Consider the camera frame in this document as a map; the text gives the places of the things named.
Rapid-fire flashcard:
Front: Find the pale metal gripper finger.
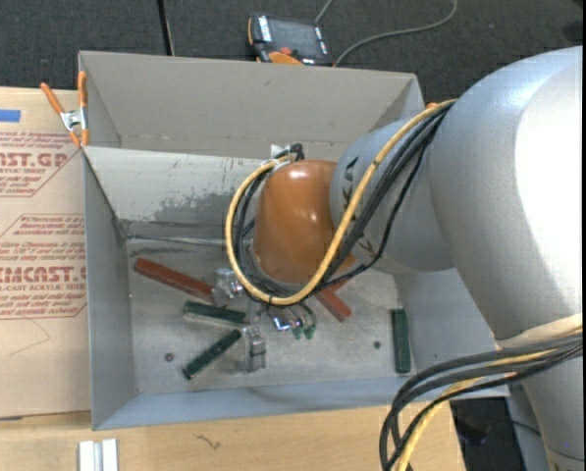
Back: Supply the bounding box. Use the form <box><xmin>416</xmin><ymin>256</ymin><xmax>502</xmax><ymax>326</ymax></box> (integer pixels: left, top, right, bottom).
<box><xmin>212</xmin><ymin>268</ymin><xmax>246</xmax><ymax>309</ymax></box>
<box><xmin>241</xmin><ymin>326</ymin><xmax>269</xmax><ymax>374</ymax></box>

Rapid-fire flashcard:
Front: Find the red-brown flat block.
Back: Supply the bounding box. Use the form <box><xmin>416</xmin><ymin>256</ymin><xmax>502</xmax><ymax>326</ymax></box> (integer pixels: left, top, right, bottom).
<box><xmin>315</xmin><ymin>281</ymin><xmax>353</xmax><ymax>324</ymax></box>
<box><xmin>133</xmin><ymin>257</ymin><xmax>216</xmax><ymax>300</ymax></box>

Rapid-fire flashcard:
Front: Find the brown cardboard board red print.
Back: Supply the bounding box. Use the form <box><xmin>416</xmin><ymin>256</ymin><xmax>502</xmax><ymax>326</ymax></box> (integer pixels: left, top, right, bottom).
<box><xmin>0</xmin><ymin>84</ymin><xmax>93</xmax><ymax>422</ymax></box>

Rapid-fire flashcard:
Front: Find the grey metal bin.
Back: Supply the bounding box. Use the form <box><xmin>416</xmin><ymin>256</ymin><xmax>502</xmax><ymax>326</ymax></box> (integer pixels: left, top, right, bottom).
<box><xmin>78</xmin><ymin>50</ymin><xmax>510</xmax><ymax>432</ymax></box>

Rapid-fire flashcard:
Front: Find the dark green flat block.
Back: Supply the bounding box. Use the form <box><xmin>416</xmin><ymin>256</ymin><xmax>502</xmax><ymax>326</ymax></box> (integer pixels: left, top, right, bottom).
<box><xmin>390</xmin><ymin>307</ymin><xmax>413</xmax><ymax>375</ymax></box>
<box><xmin>183</xmin><ymin>299</ymin><xmax>250</xmax><ymax>326</ymax></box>
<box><xmin>181</xmin><ymin>328</ymin><xmax>243</xmax><ymax>382</ymax></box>

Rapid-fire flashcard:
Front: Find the black cylinder on white bracket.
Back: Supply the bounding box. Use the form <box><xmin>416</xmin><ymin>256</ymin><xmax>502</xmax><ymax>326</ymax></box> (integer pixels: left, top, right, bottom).
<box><xmin>270</xmin><ymin>142</ymin><xmax>305</xmax><ymax>165</ymax></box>

